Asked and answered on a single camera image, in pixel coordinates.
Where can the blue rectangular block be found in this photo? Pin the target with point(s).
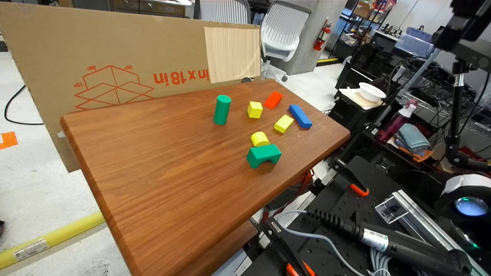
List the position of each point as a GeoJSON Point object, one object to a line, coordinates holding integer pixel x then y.
{"type": "Point", "coordinates": [299, 116]}

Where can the blue storage box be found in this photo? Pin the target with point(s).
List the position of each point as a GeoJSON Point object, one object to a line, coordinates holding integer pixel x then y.
{"type": "Point", "coordinates": [414, 43]}

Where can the white bowl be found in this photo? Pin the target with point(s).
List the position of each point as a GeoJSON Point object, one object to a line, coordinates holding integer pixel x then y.
{"type": "Point", "coordinates": [371, 90]}

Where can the grey folded cloth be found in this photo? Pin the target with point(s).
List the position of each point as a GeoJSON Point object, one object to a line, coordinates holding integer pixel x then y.
{"type": "Point", "coordinates": [413, 138]}

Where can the yellow half-round block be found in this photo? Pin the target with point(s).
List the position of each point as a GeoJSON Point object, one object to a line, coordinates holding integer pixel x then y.
{"type": "Point", "coordinates": [259, 138]}

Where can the yellow rectangular block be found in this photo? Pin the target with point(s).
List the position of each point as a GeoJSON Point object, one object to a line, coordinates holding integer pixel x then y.
{"type": "Point", "coordinates": [282, 124]}

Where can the red fire extinguisher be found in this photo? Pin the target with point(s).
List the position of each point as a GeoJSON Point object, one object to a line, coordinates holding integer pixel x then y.
{"type": "Point", "coordinates": [321, 35]}

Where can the aluminium rail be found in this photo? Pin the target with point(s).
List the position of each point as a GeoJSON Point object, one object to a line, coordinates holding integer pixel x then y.
{"type": "Point", "coordinates": [423, 219]}

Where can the grey office chair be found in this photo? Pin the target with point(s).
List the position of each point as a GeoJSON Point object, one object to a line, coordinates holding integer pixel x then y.
{"type": "Point", "coordinates": [282, 31]}

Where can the black camera on tripod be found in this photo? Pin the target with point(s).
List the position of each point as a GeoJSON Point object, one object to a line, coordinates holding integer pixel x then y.
{"type": "Point", "coordinates": [468, 38]}

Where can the brown cardboard box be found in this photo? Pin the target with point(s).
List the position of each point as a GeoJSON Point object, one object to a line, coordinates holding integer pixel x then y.
{"type": "Point", "coordinates": [101, 46]}

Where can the orange floor tape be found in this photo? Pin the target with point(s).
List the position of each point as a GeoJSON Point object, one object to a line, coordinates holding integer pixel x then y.
{"type": "Point", "coordinates": [6, 139]}

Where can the orange rectangular block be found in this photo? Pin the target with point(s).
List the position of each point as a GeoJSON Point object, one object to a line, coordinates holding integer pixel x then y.
{"type": "Point", "coordinates": [273, 100]}

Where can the green arch block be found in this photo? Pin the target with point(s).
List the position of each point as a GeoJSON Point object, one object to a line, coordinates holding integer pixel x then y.
{"type": "Point", "coordinates": [262, 153]}

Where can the yellow cube block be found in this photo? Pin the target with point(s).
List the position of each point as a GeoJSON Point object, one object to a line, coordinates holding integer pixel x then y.
{"type": "Point", "coordinates": [255, 109]}

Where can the white mesh office chair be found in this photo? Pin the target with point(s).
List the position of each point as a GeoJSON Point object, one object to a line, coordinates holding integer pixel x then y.
{"type": "Point", "coordinates": [222, 9]}

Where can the green cylinder block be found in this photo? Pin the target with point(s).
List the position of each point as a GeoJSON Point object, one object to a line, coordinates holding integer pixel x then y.
{"type": "Point", "coordinates": [221, 110]}

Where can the black camera tripod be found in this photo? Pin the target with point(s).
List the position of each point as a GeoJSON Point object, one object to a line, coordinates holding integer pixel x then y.
{"type": "Point", "coordinates": [454, 116]}

